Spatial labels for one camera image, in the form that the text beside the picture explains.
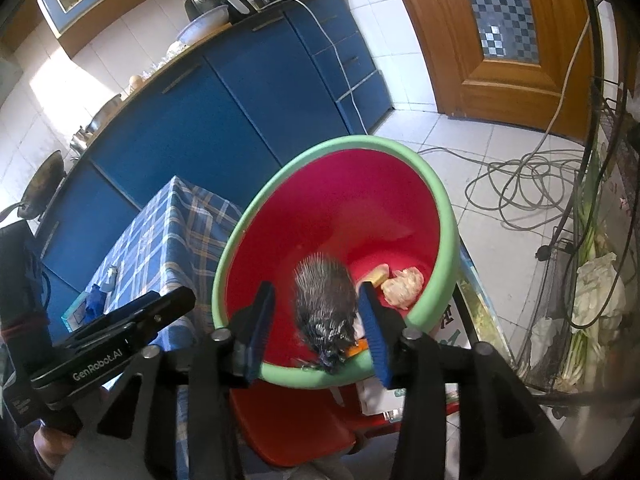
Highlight white ceramic bowl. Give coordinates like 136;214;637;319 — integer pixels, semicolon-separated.
176;4;231;46

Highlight steel wool scrubber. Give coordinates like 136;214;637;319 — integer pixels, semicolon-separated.
294;252;357;374

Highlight wooden door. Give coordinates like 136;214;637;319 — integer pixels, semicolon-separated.
402;0;596;141

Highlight blue kitchen cabinet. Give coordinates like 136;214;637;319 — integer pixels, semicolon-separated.
36;0;393;334

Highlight white power cable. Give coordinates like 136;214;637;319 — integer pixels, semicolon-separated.
259;0;369;137

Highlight black air fryer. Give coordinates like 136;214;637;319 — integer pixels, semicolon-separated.
184;0;257;24

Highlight red plastic stool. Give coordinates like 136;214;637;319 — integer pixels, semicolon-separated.
226;381;461;468

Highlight black wok pan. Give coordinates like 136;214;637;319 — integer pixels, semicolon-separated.
0;150;66;222

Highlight blue cloth rag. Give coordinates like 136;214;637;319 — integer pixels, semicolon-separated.
84;284;107;323

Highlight light blue plastic scoop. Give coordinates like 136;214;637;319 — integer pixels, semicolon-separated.
100;266;118;294

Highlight yellow sponge piece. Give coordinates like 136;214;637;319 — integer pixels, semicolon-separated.
362;263;390;288

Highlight cardboard box under bin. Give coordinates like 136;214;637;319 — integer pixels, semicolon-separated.
358;246;512;422

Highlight person's left hand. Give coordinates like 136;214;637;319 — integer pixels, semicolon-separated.
34;426;75;470

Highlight coiled floor cables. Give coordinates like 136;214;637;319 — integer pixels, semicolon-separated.
416;14;594;233

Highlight teal medicine box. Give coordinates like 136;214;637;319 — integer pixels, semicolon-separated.
61;292;89;333

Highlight red bin with green rim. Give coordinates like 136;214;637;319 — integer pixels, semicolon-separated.
212;136;460;389

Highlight cream paper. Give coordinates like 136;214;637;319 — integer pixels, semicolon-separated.
381;266;424;310

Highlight wire rack with vegetables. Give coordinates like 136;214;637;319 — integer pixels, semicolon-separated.
518;79;639;408

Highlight steel mixing bowl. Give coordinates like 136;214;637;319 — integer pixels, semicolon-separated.
84;93;122;134

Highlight blue plaid tablecloth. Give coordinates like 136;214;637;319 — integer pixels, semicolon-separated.
60;174;244;480

